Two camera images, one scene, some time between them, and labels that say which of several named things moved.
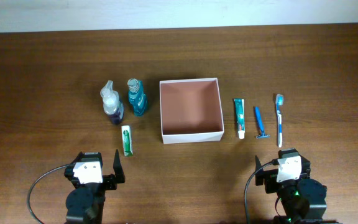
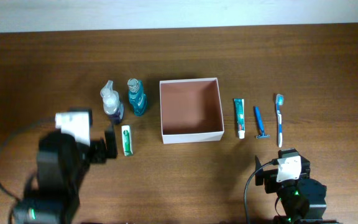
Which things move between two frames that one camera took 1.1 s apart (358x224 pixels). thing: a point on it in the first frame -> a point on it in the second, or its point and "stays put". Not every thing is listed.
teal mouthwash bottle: (137, 98) stays put
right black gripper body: (270, 180) stays put
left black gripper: (109, 181) -> (97, 150)
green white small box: (127, 140) stays put
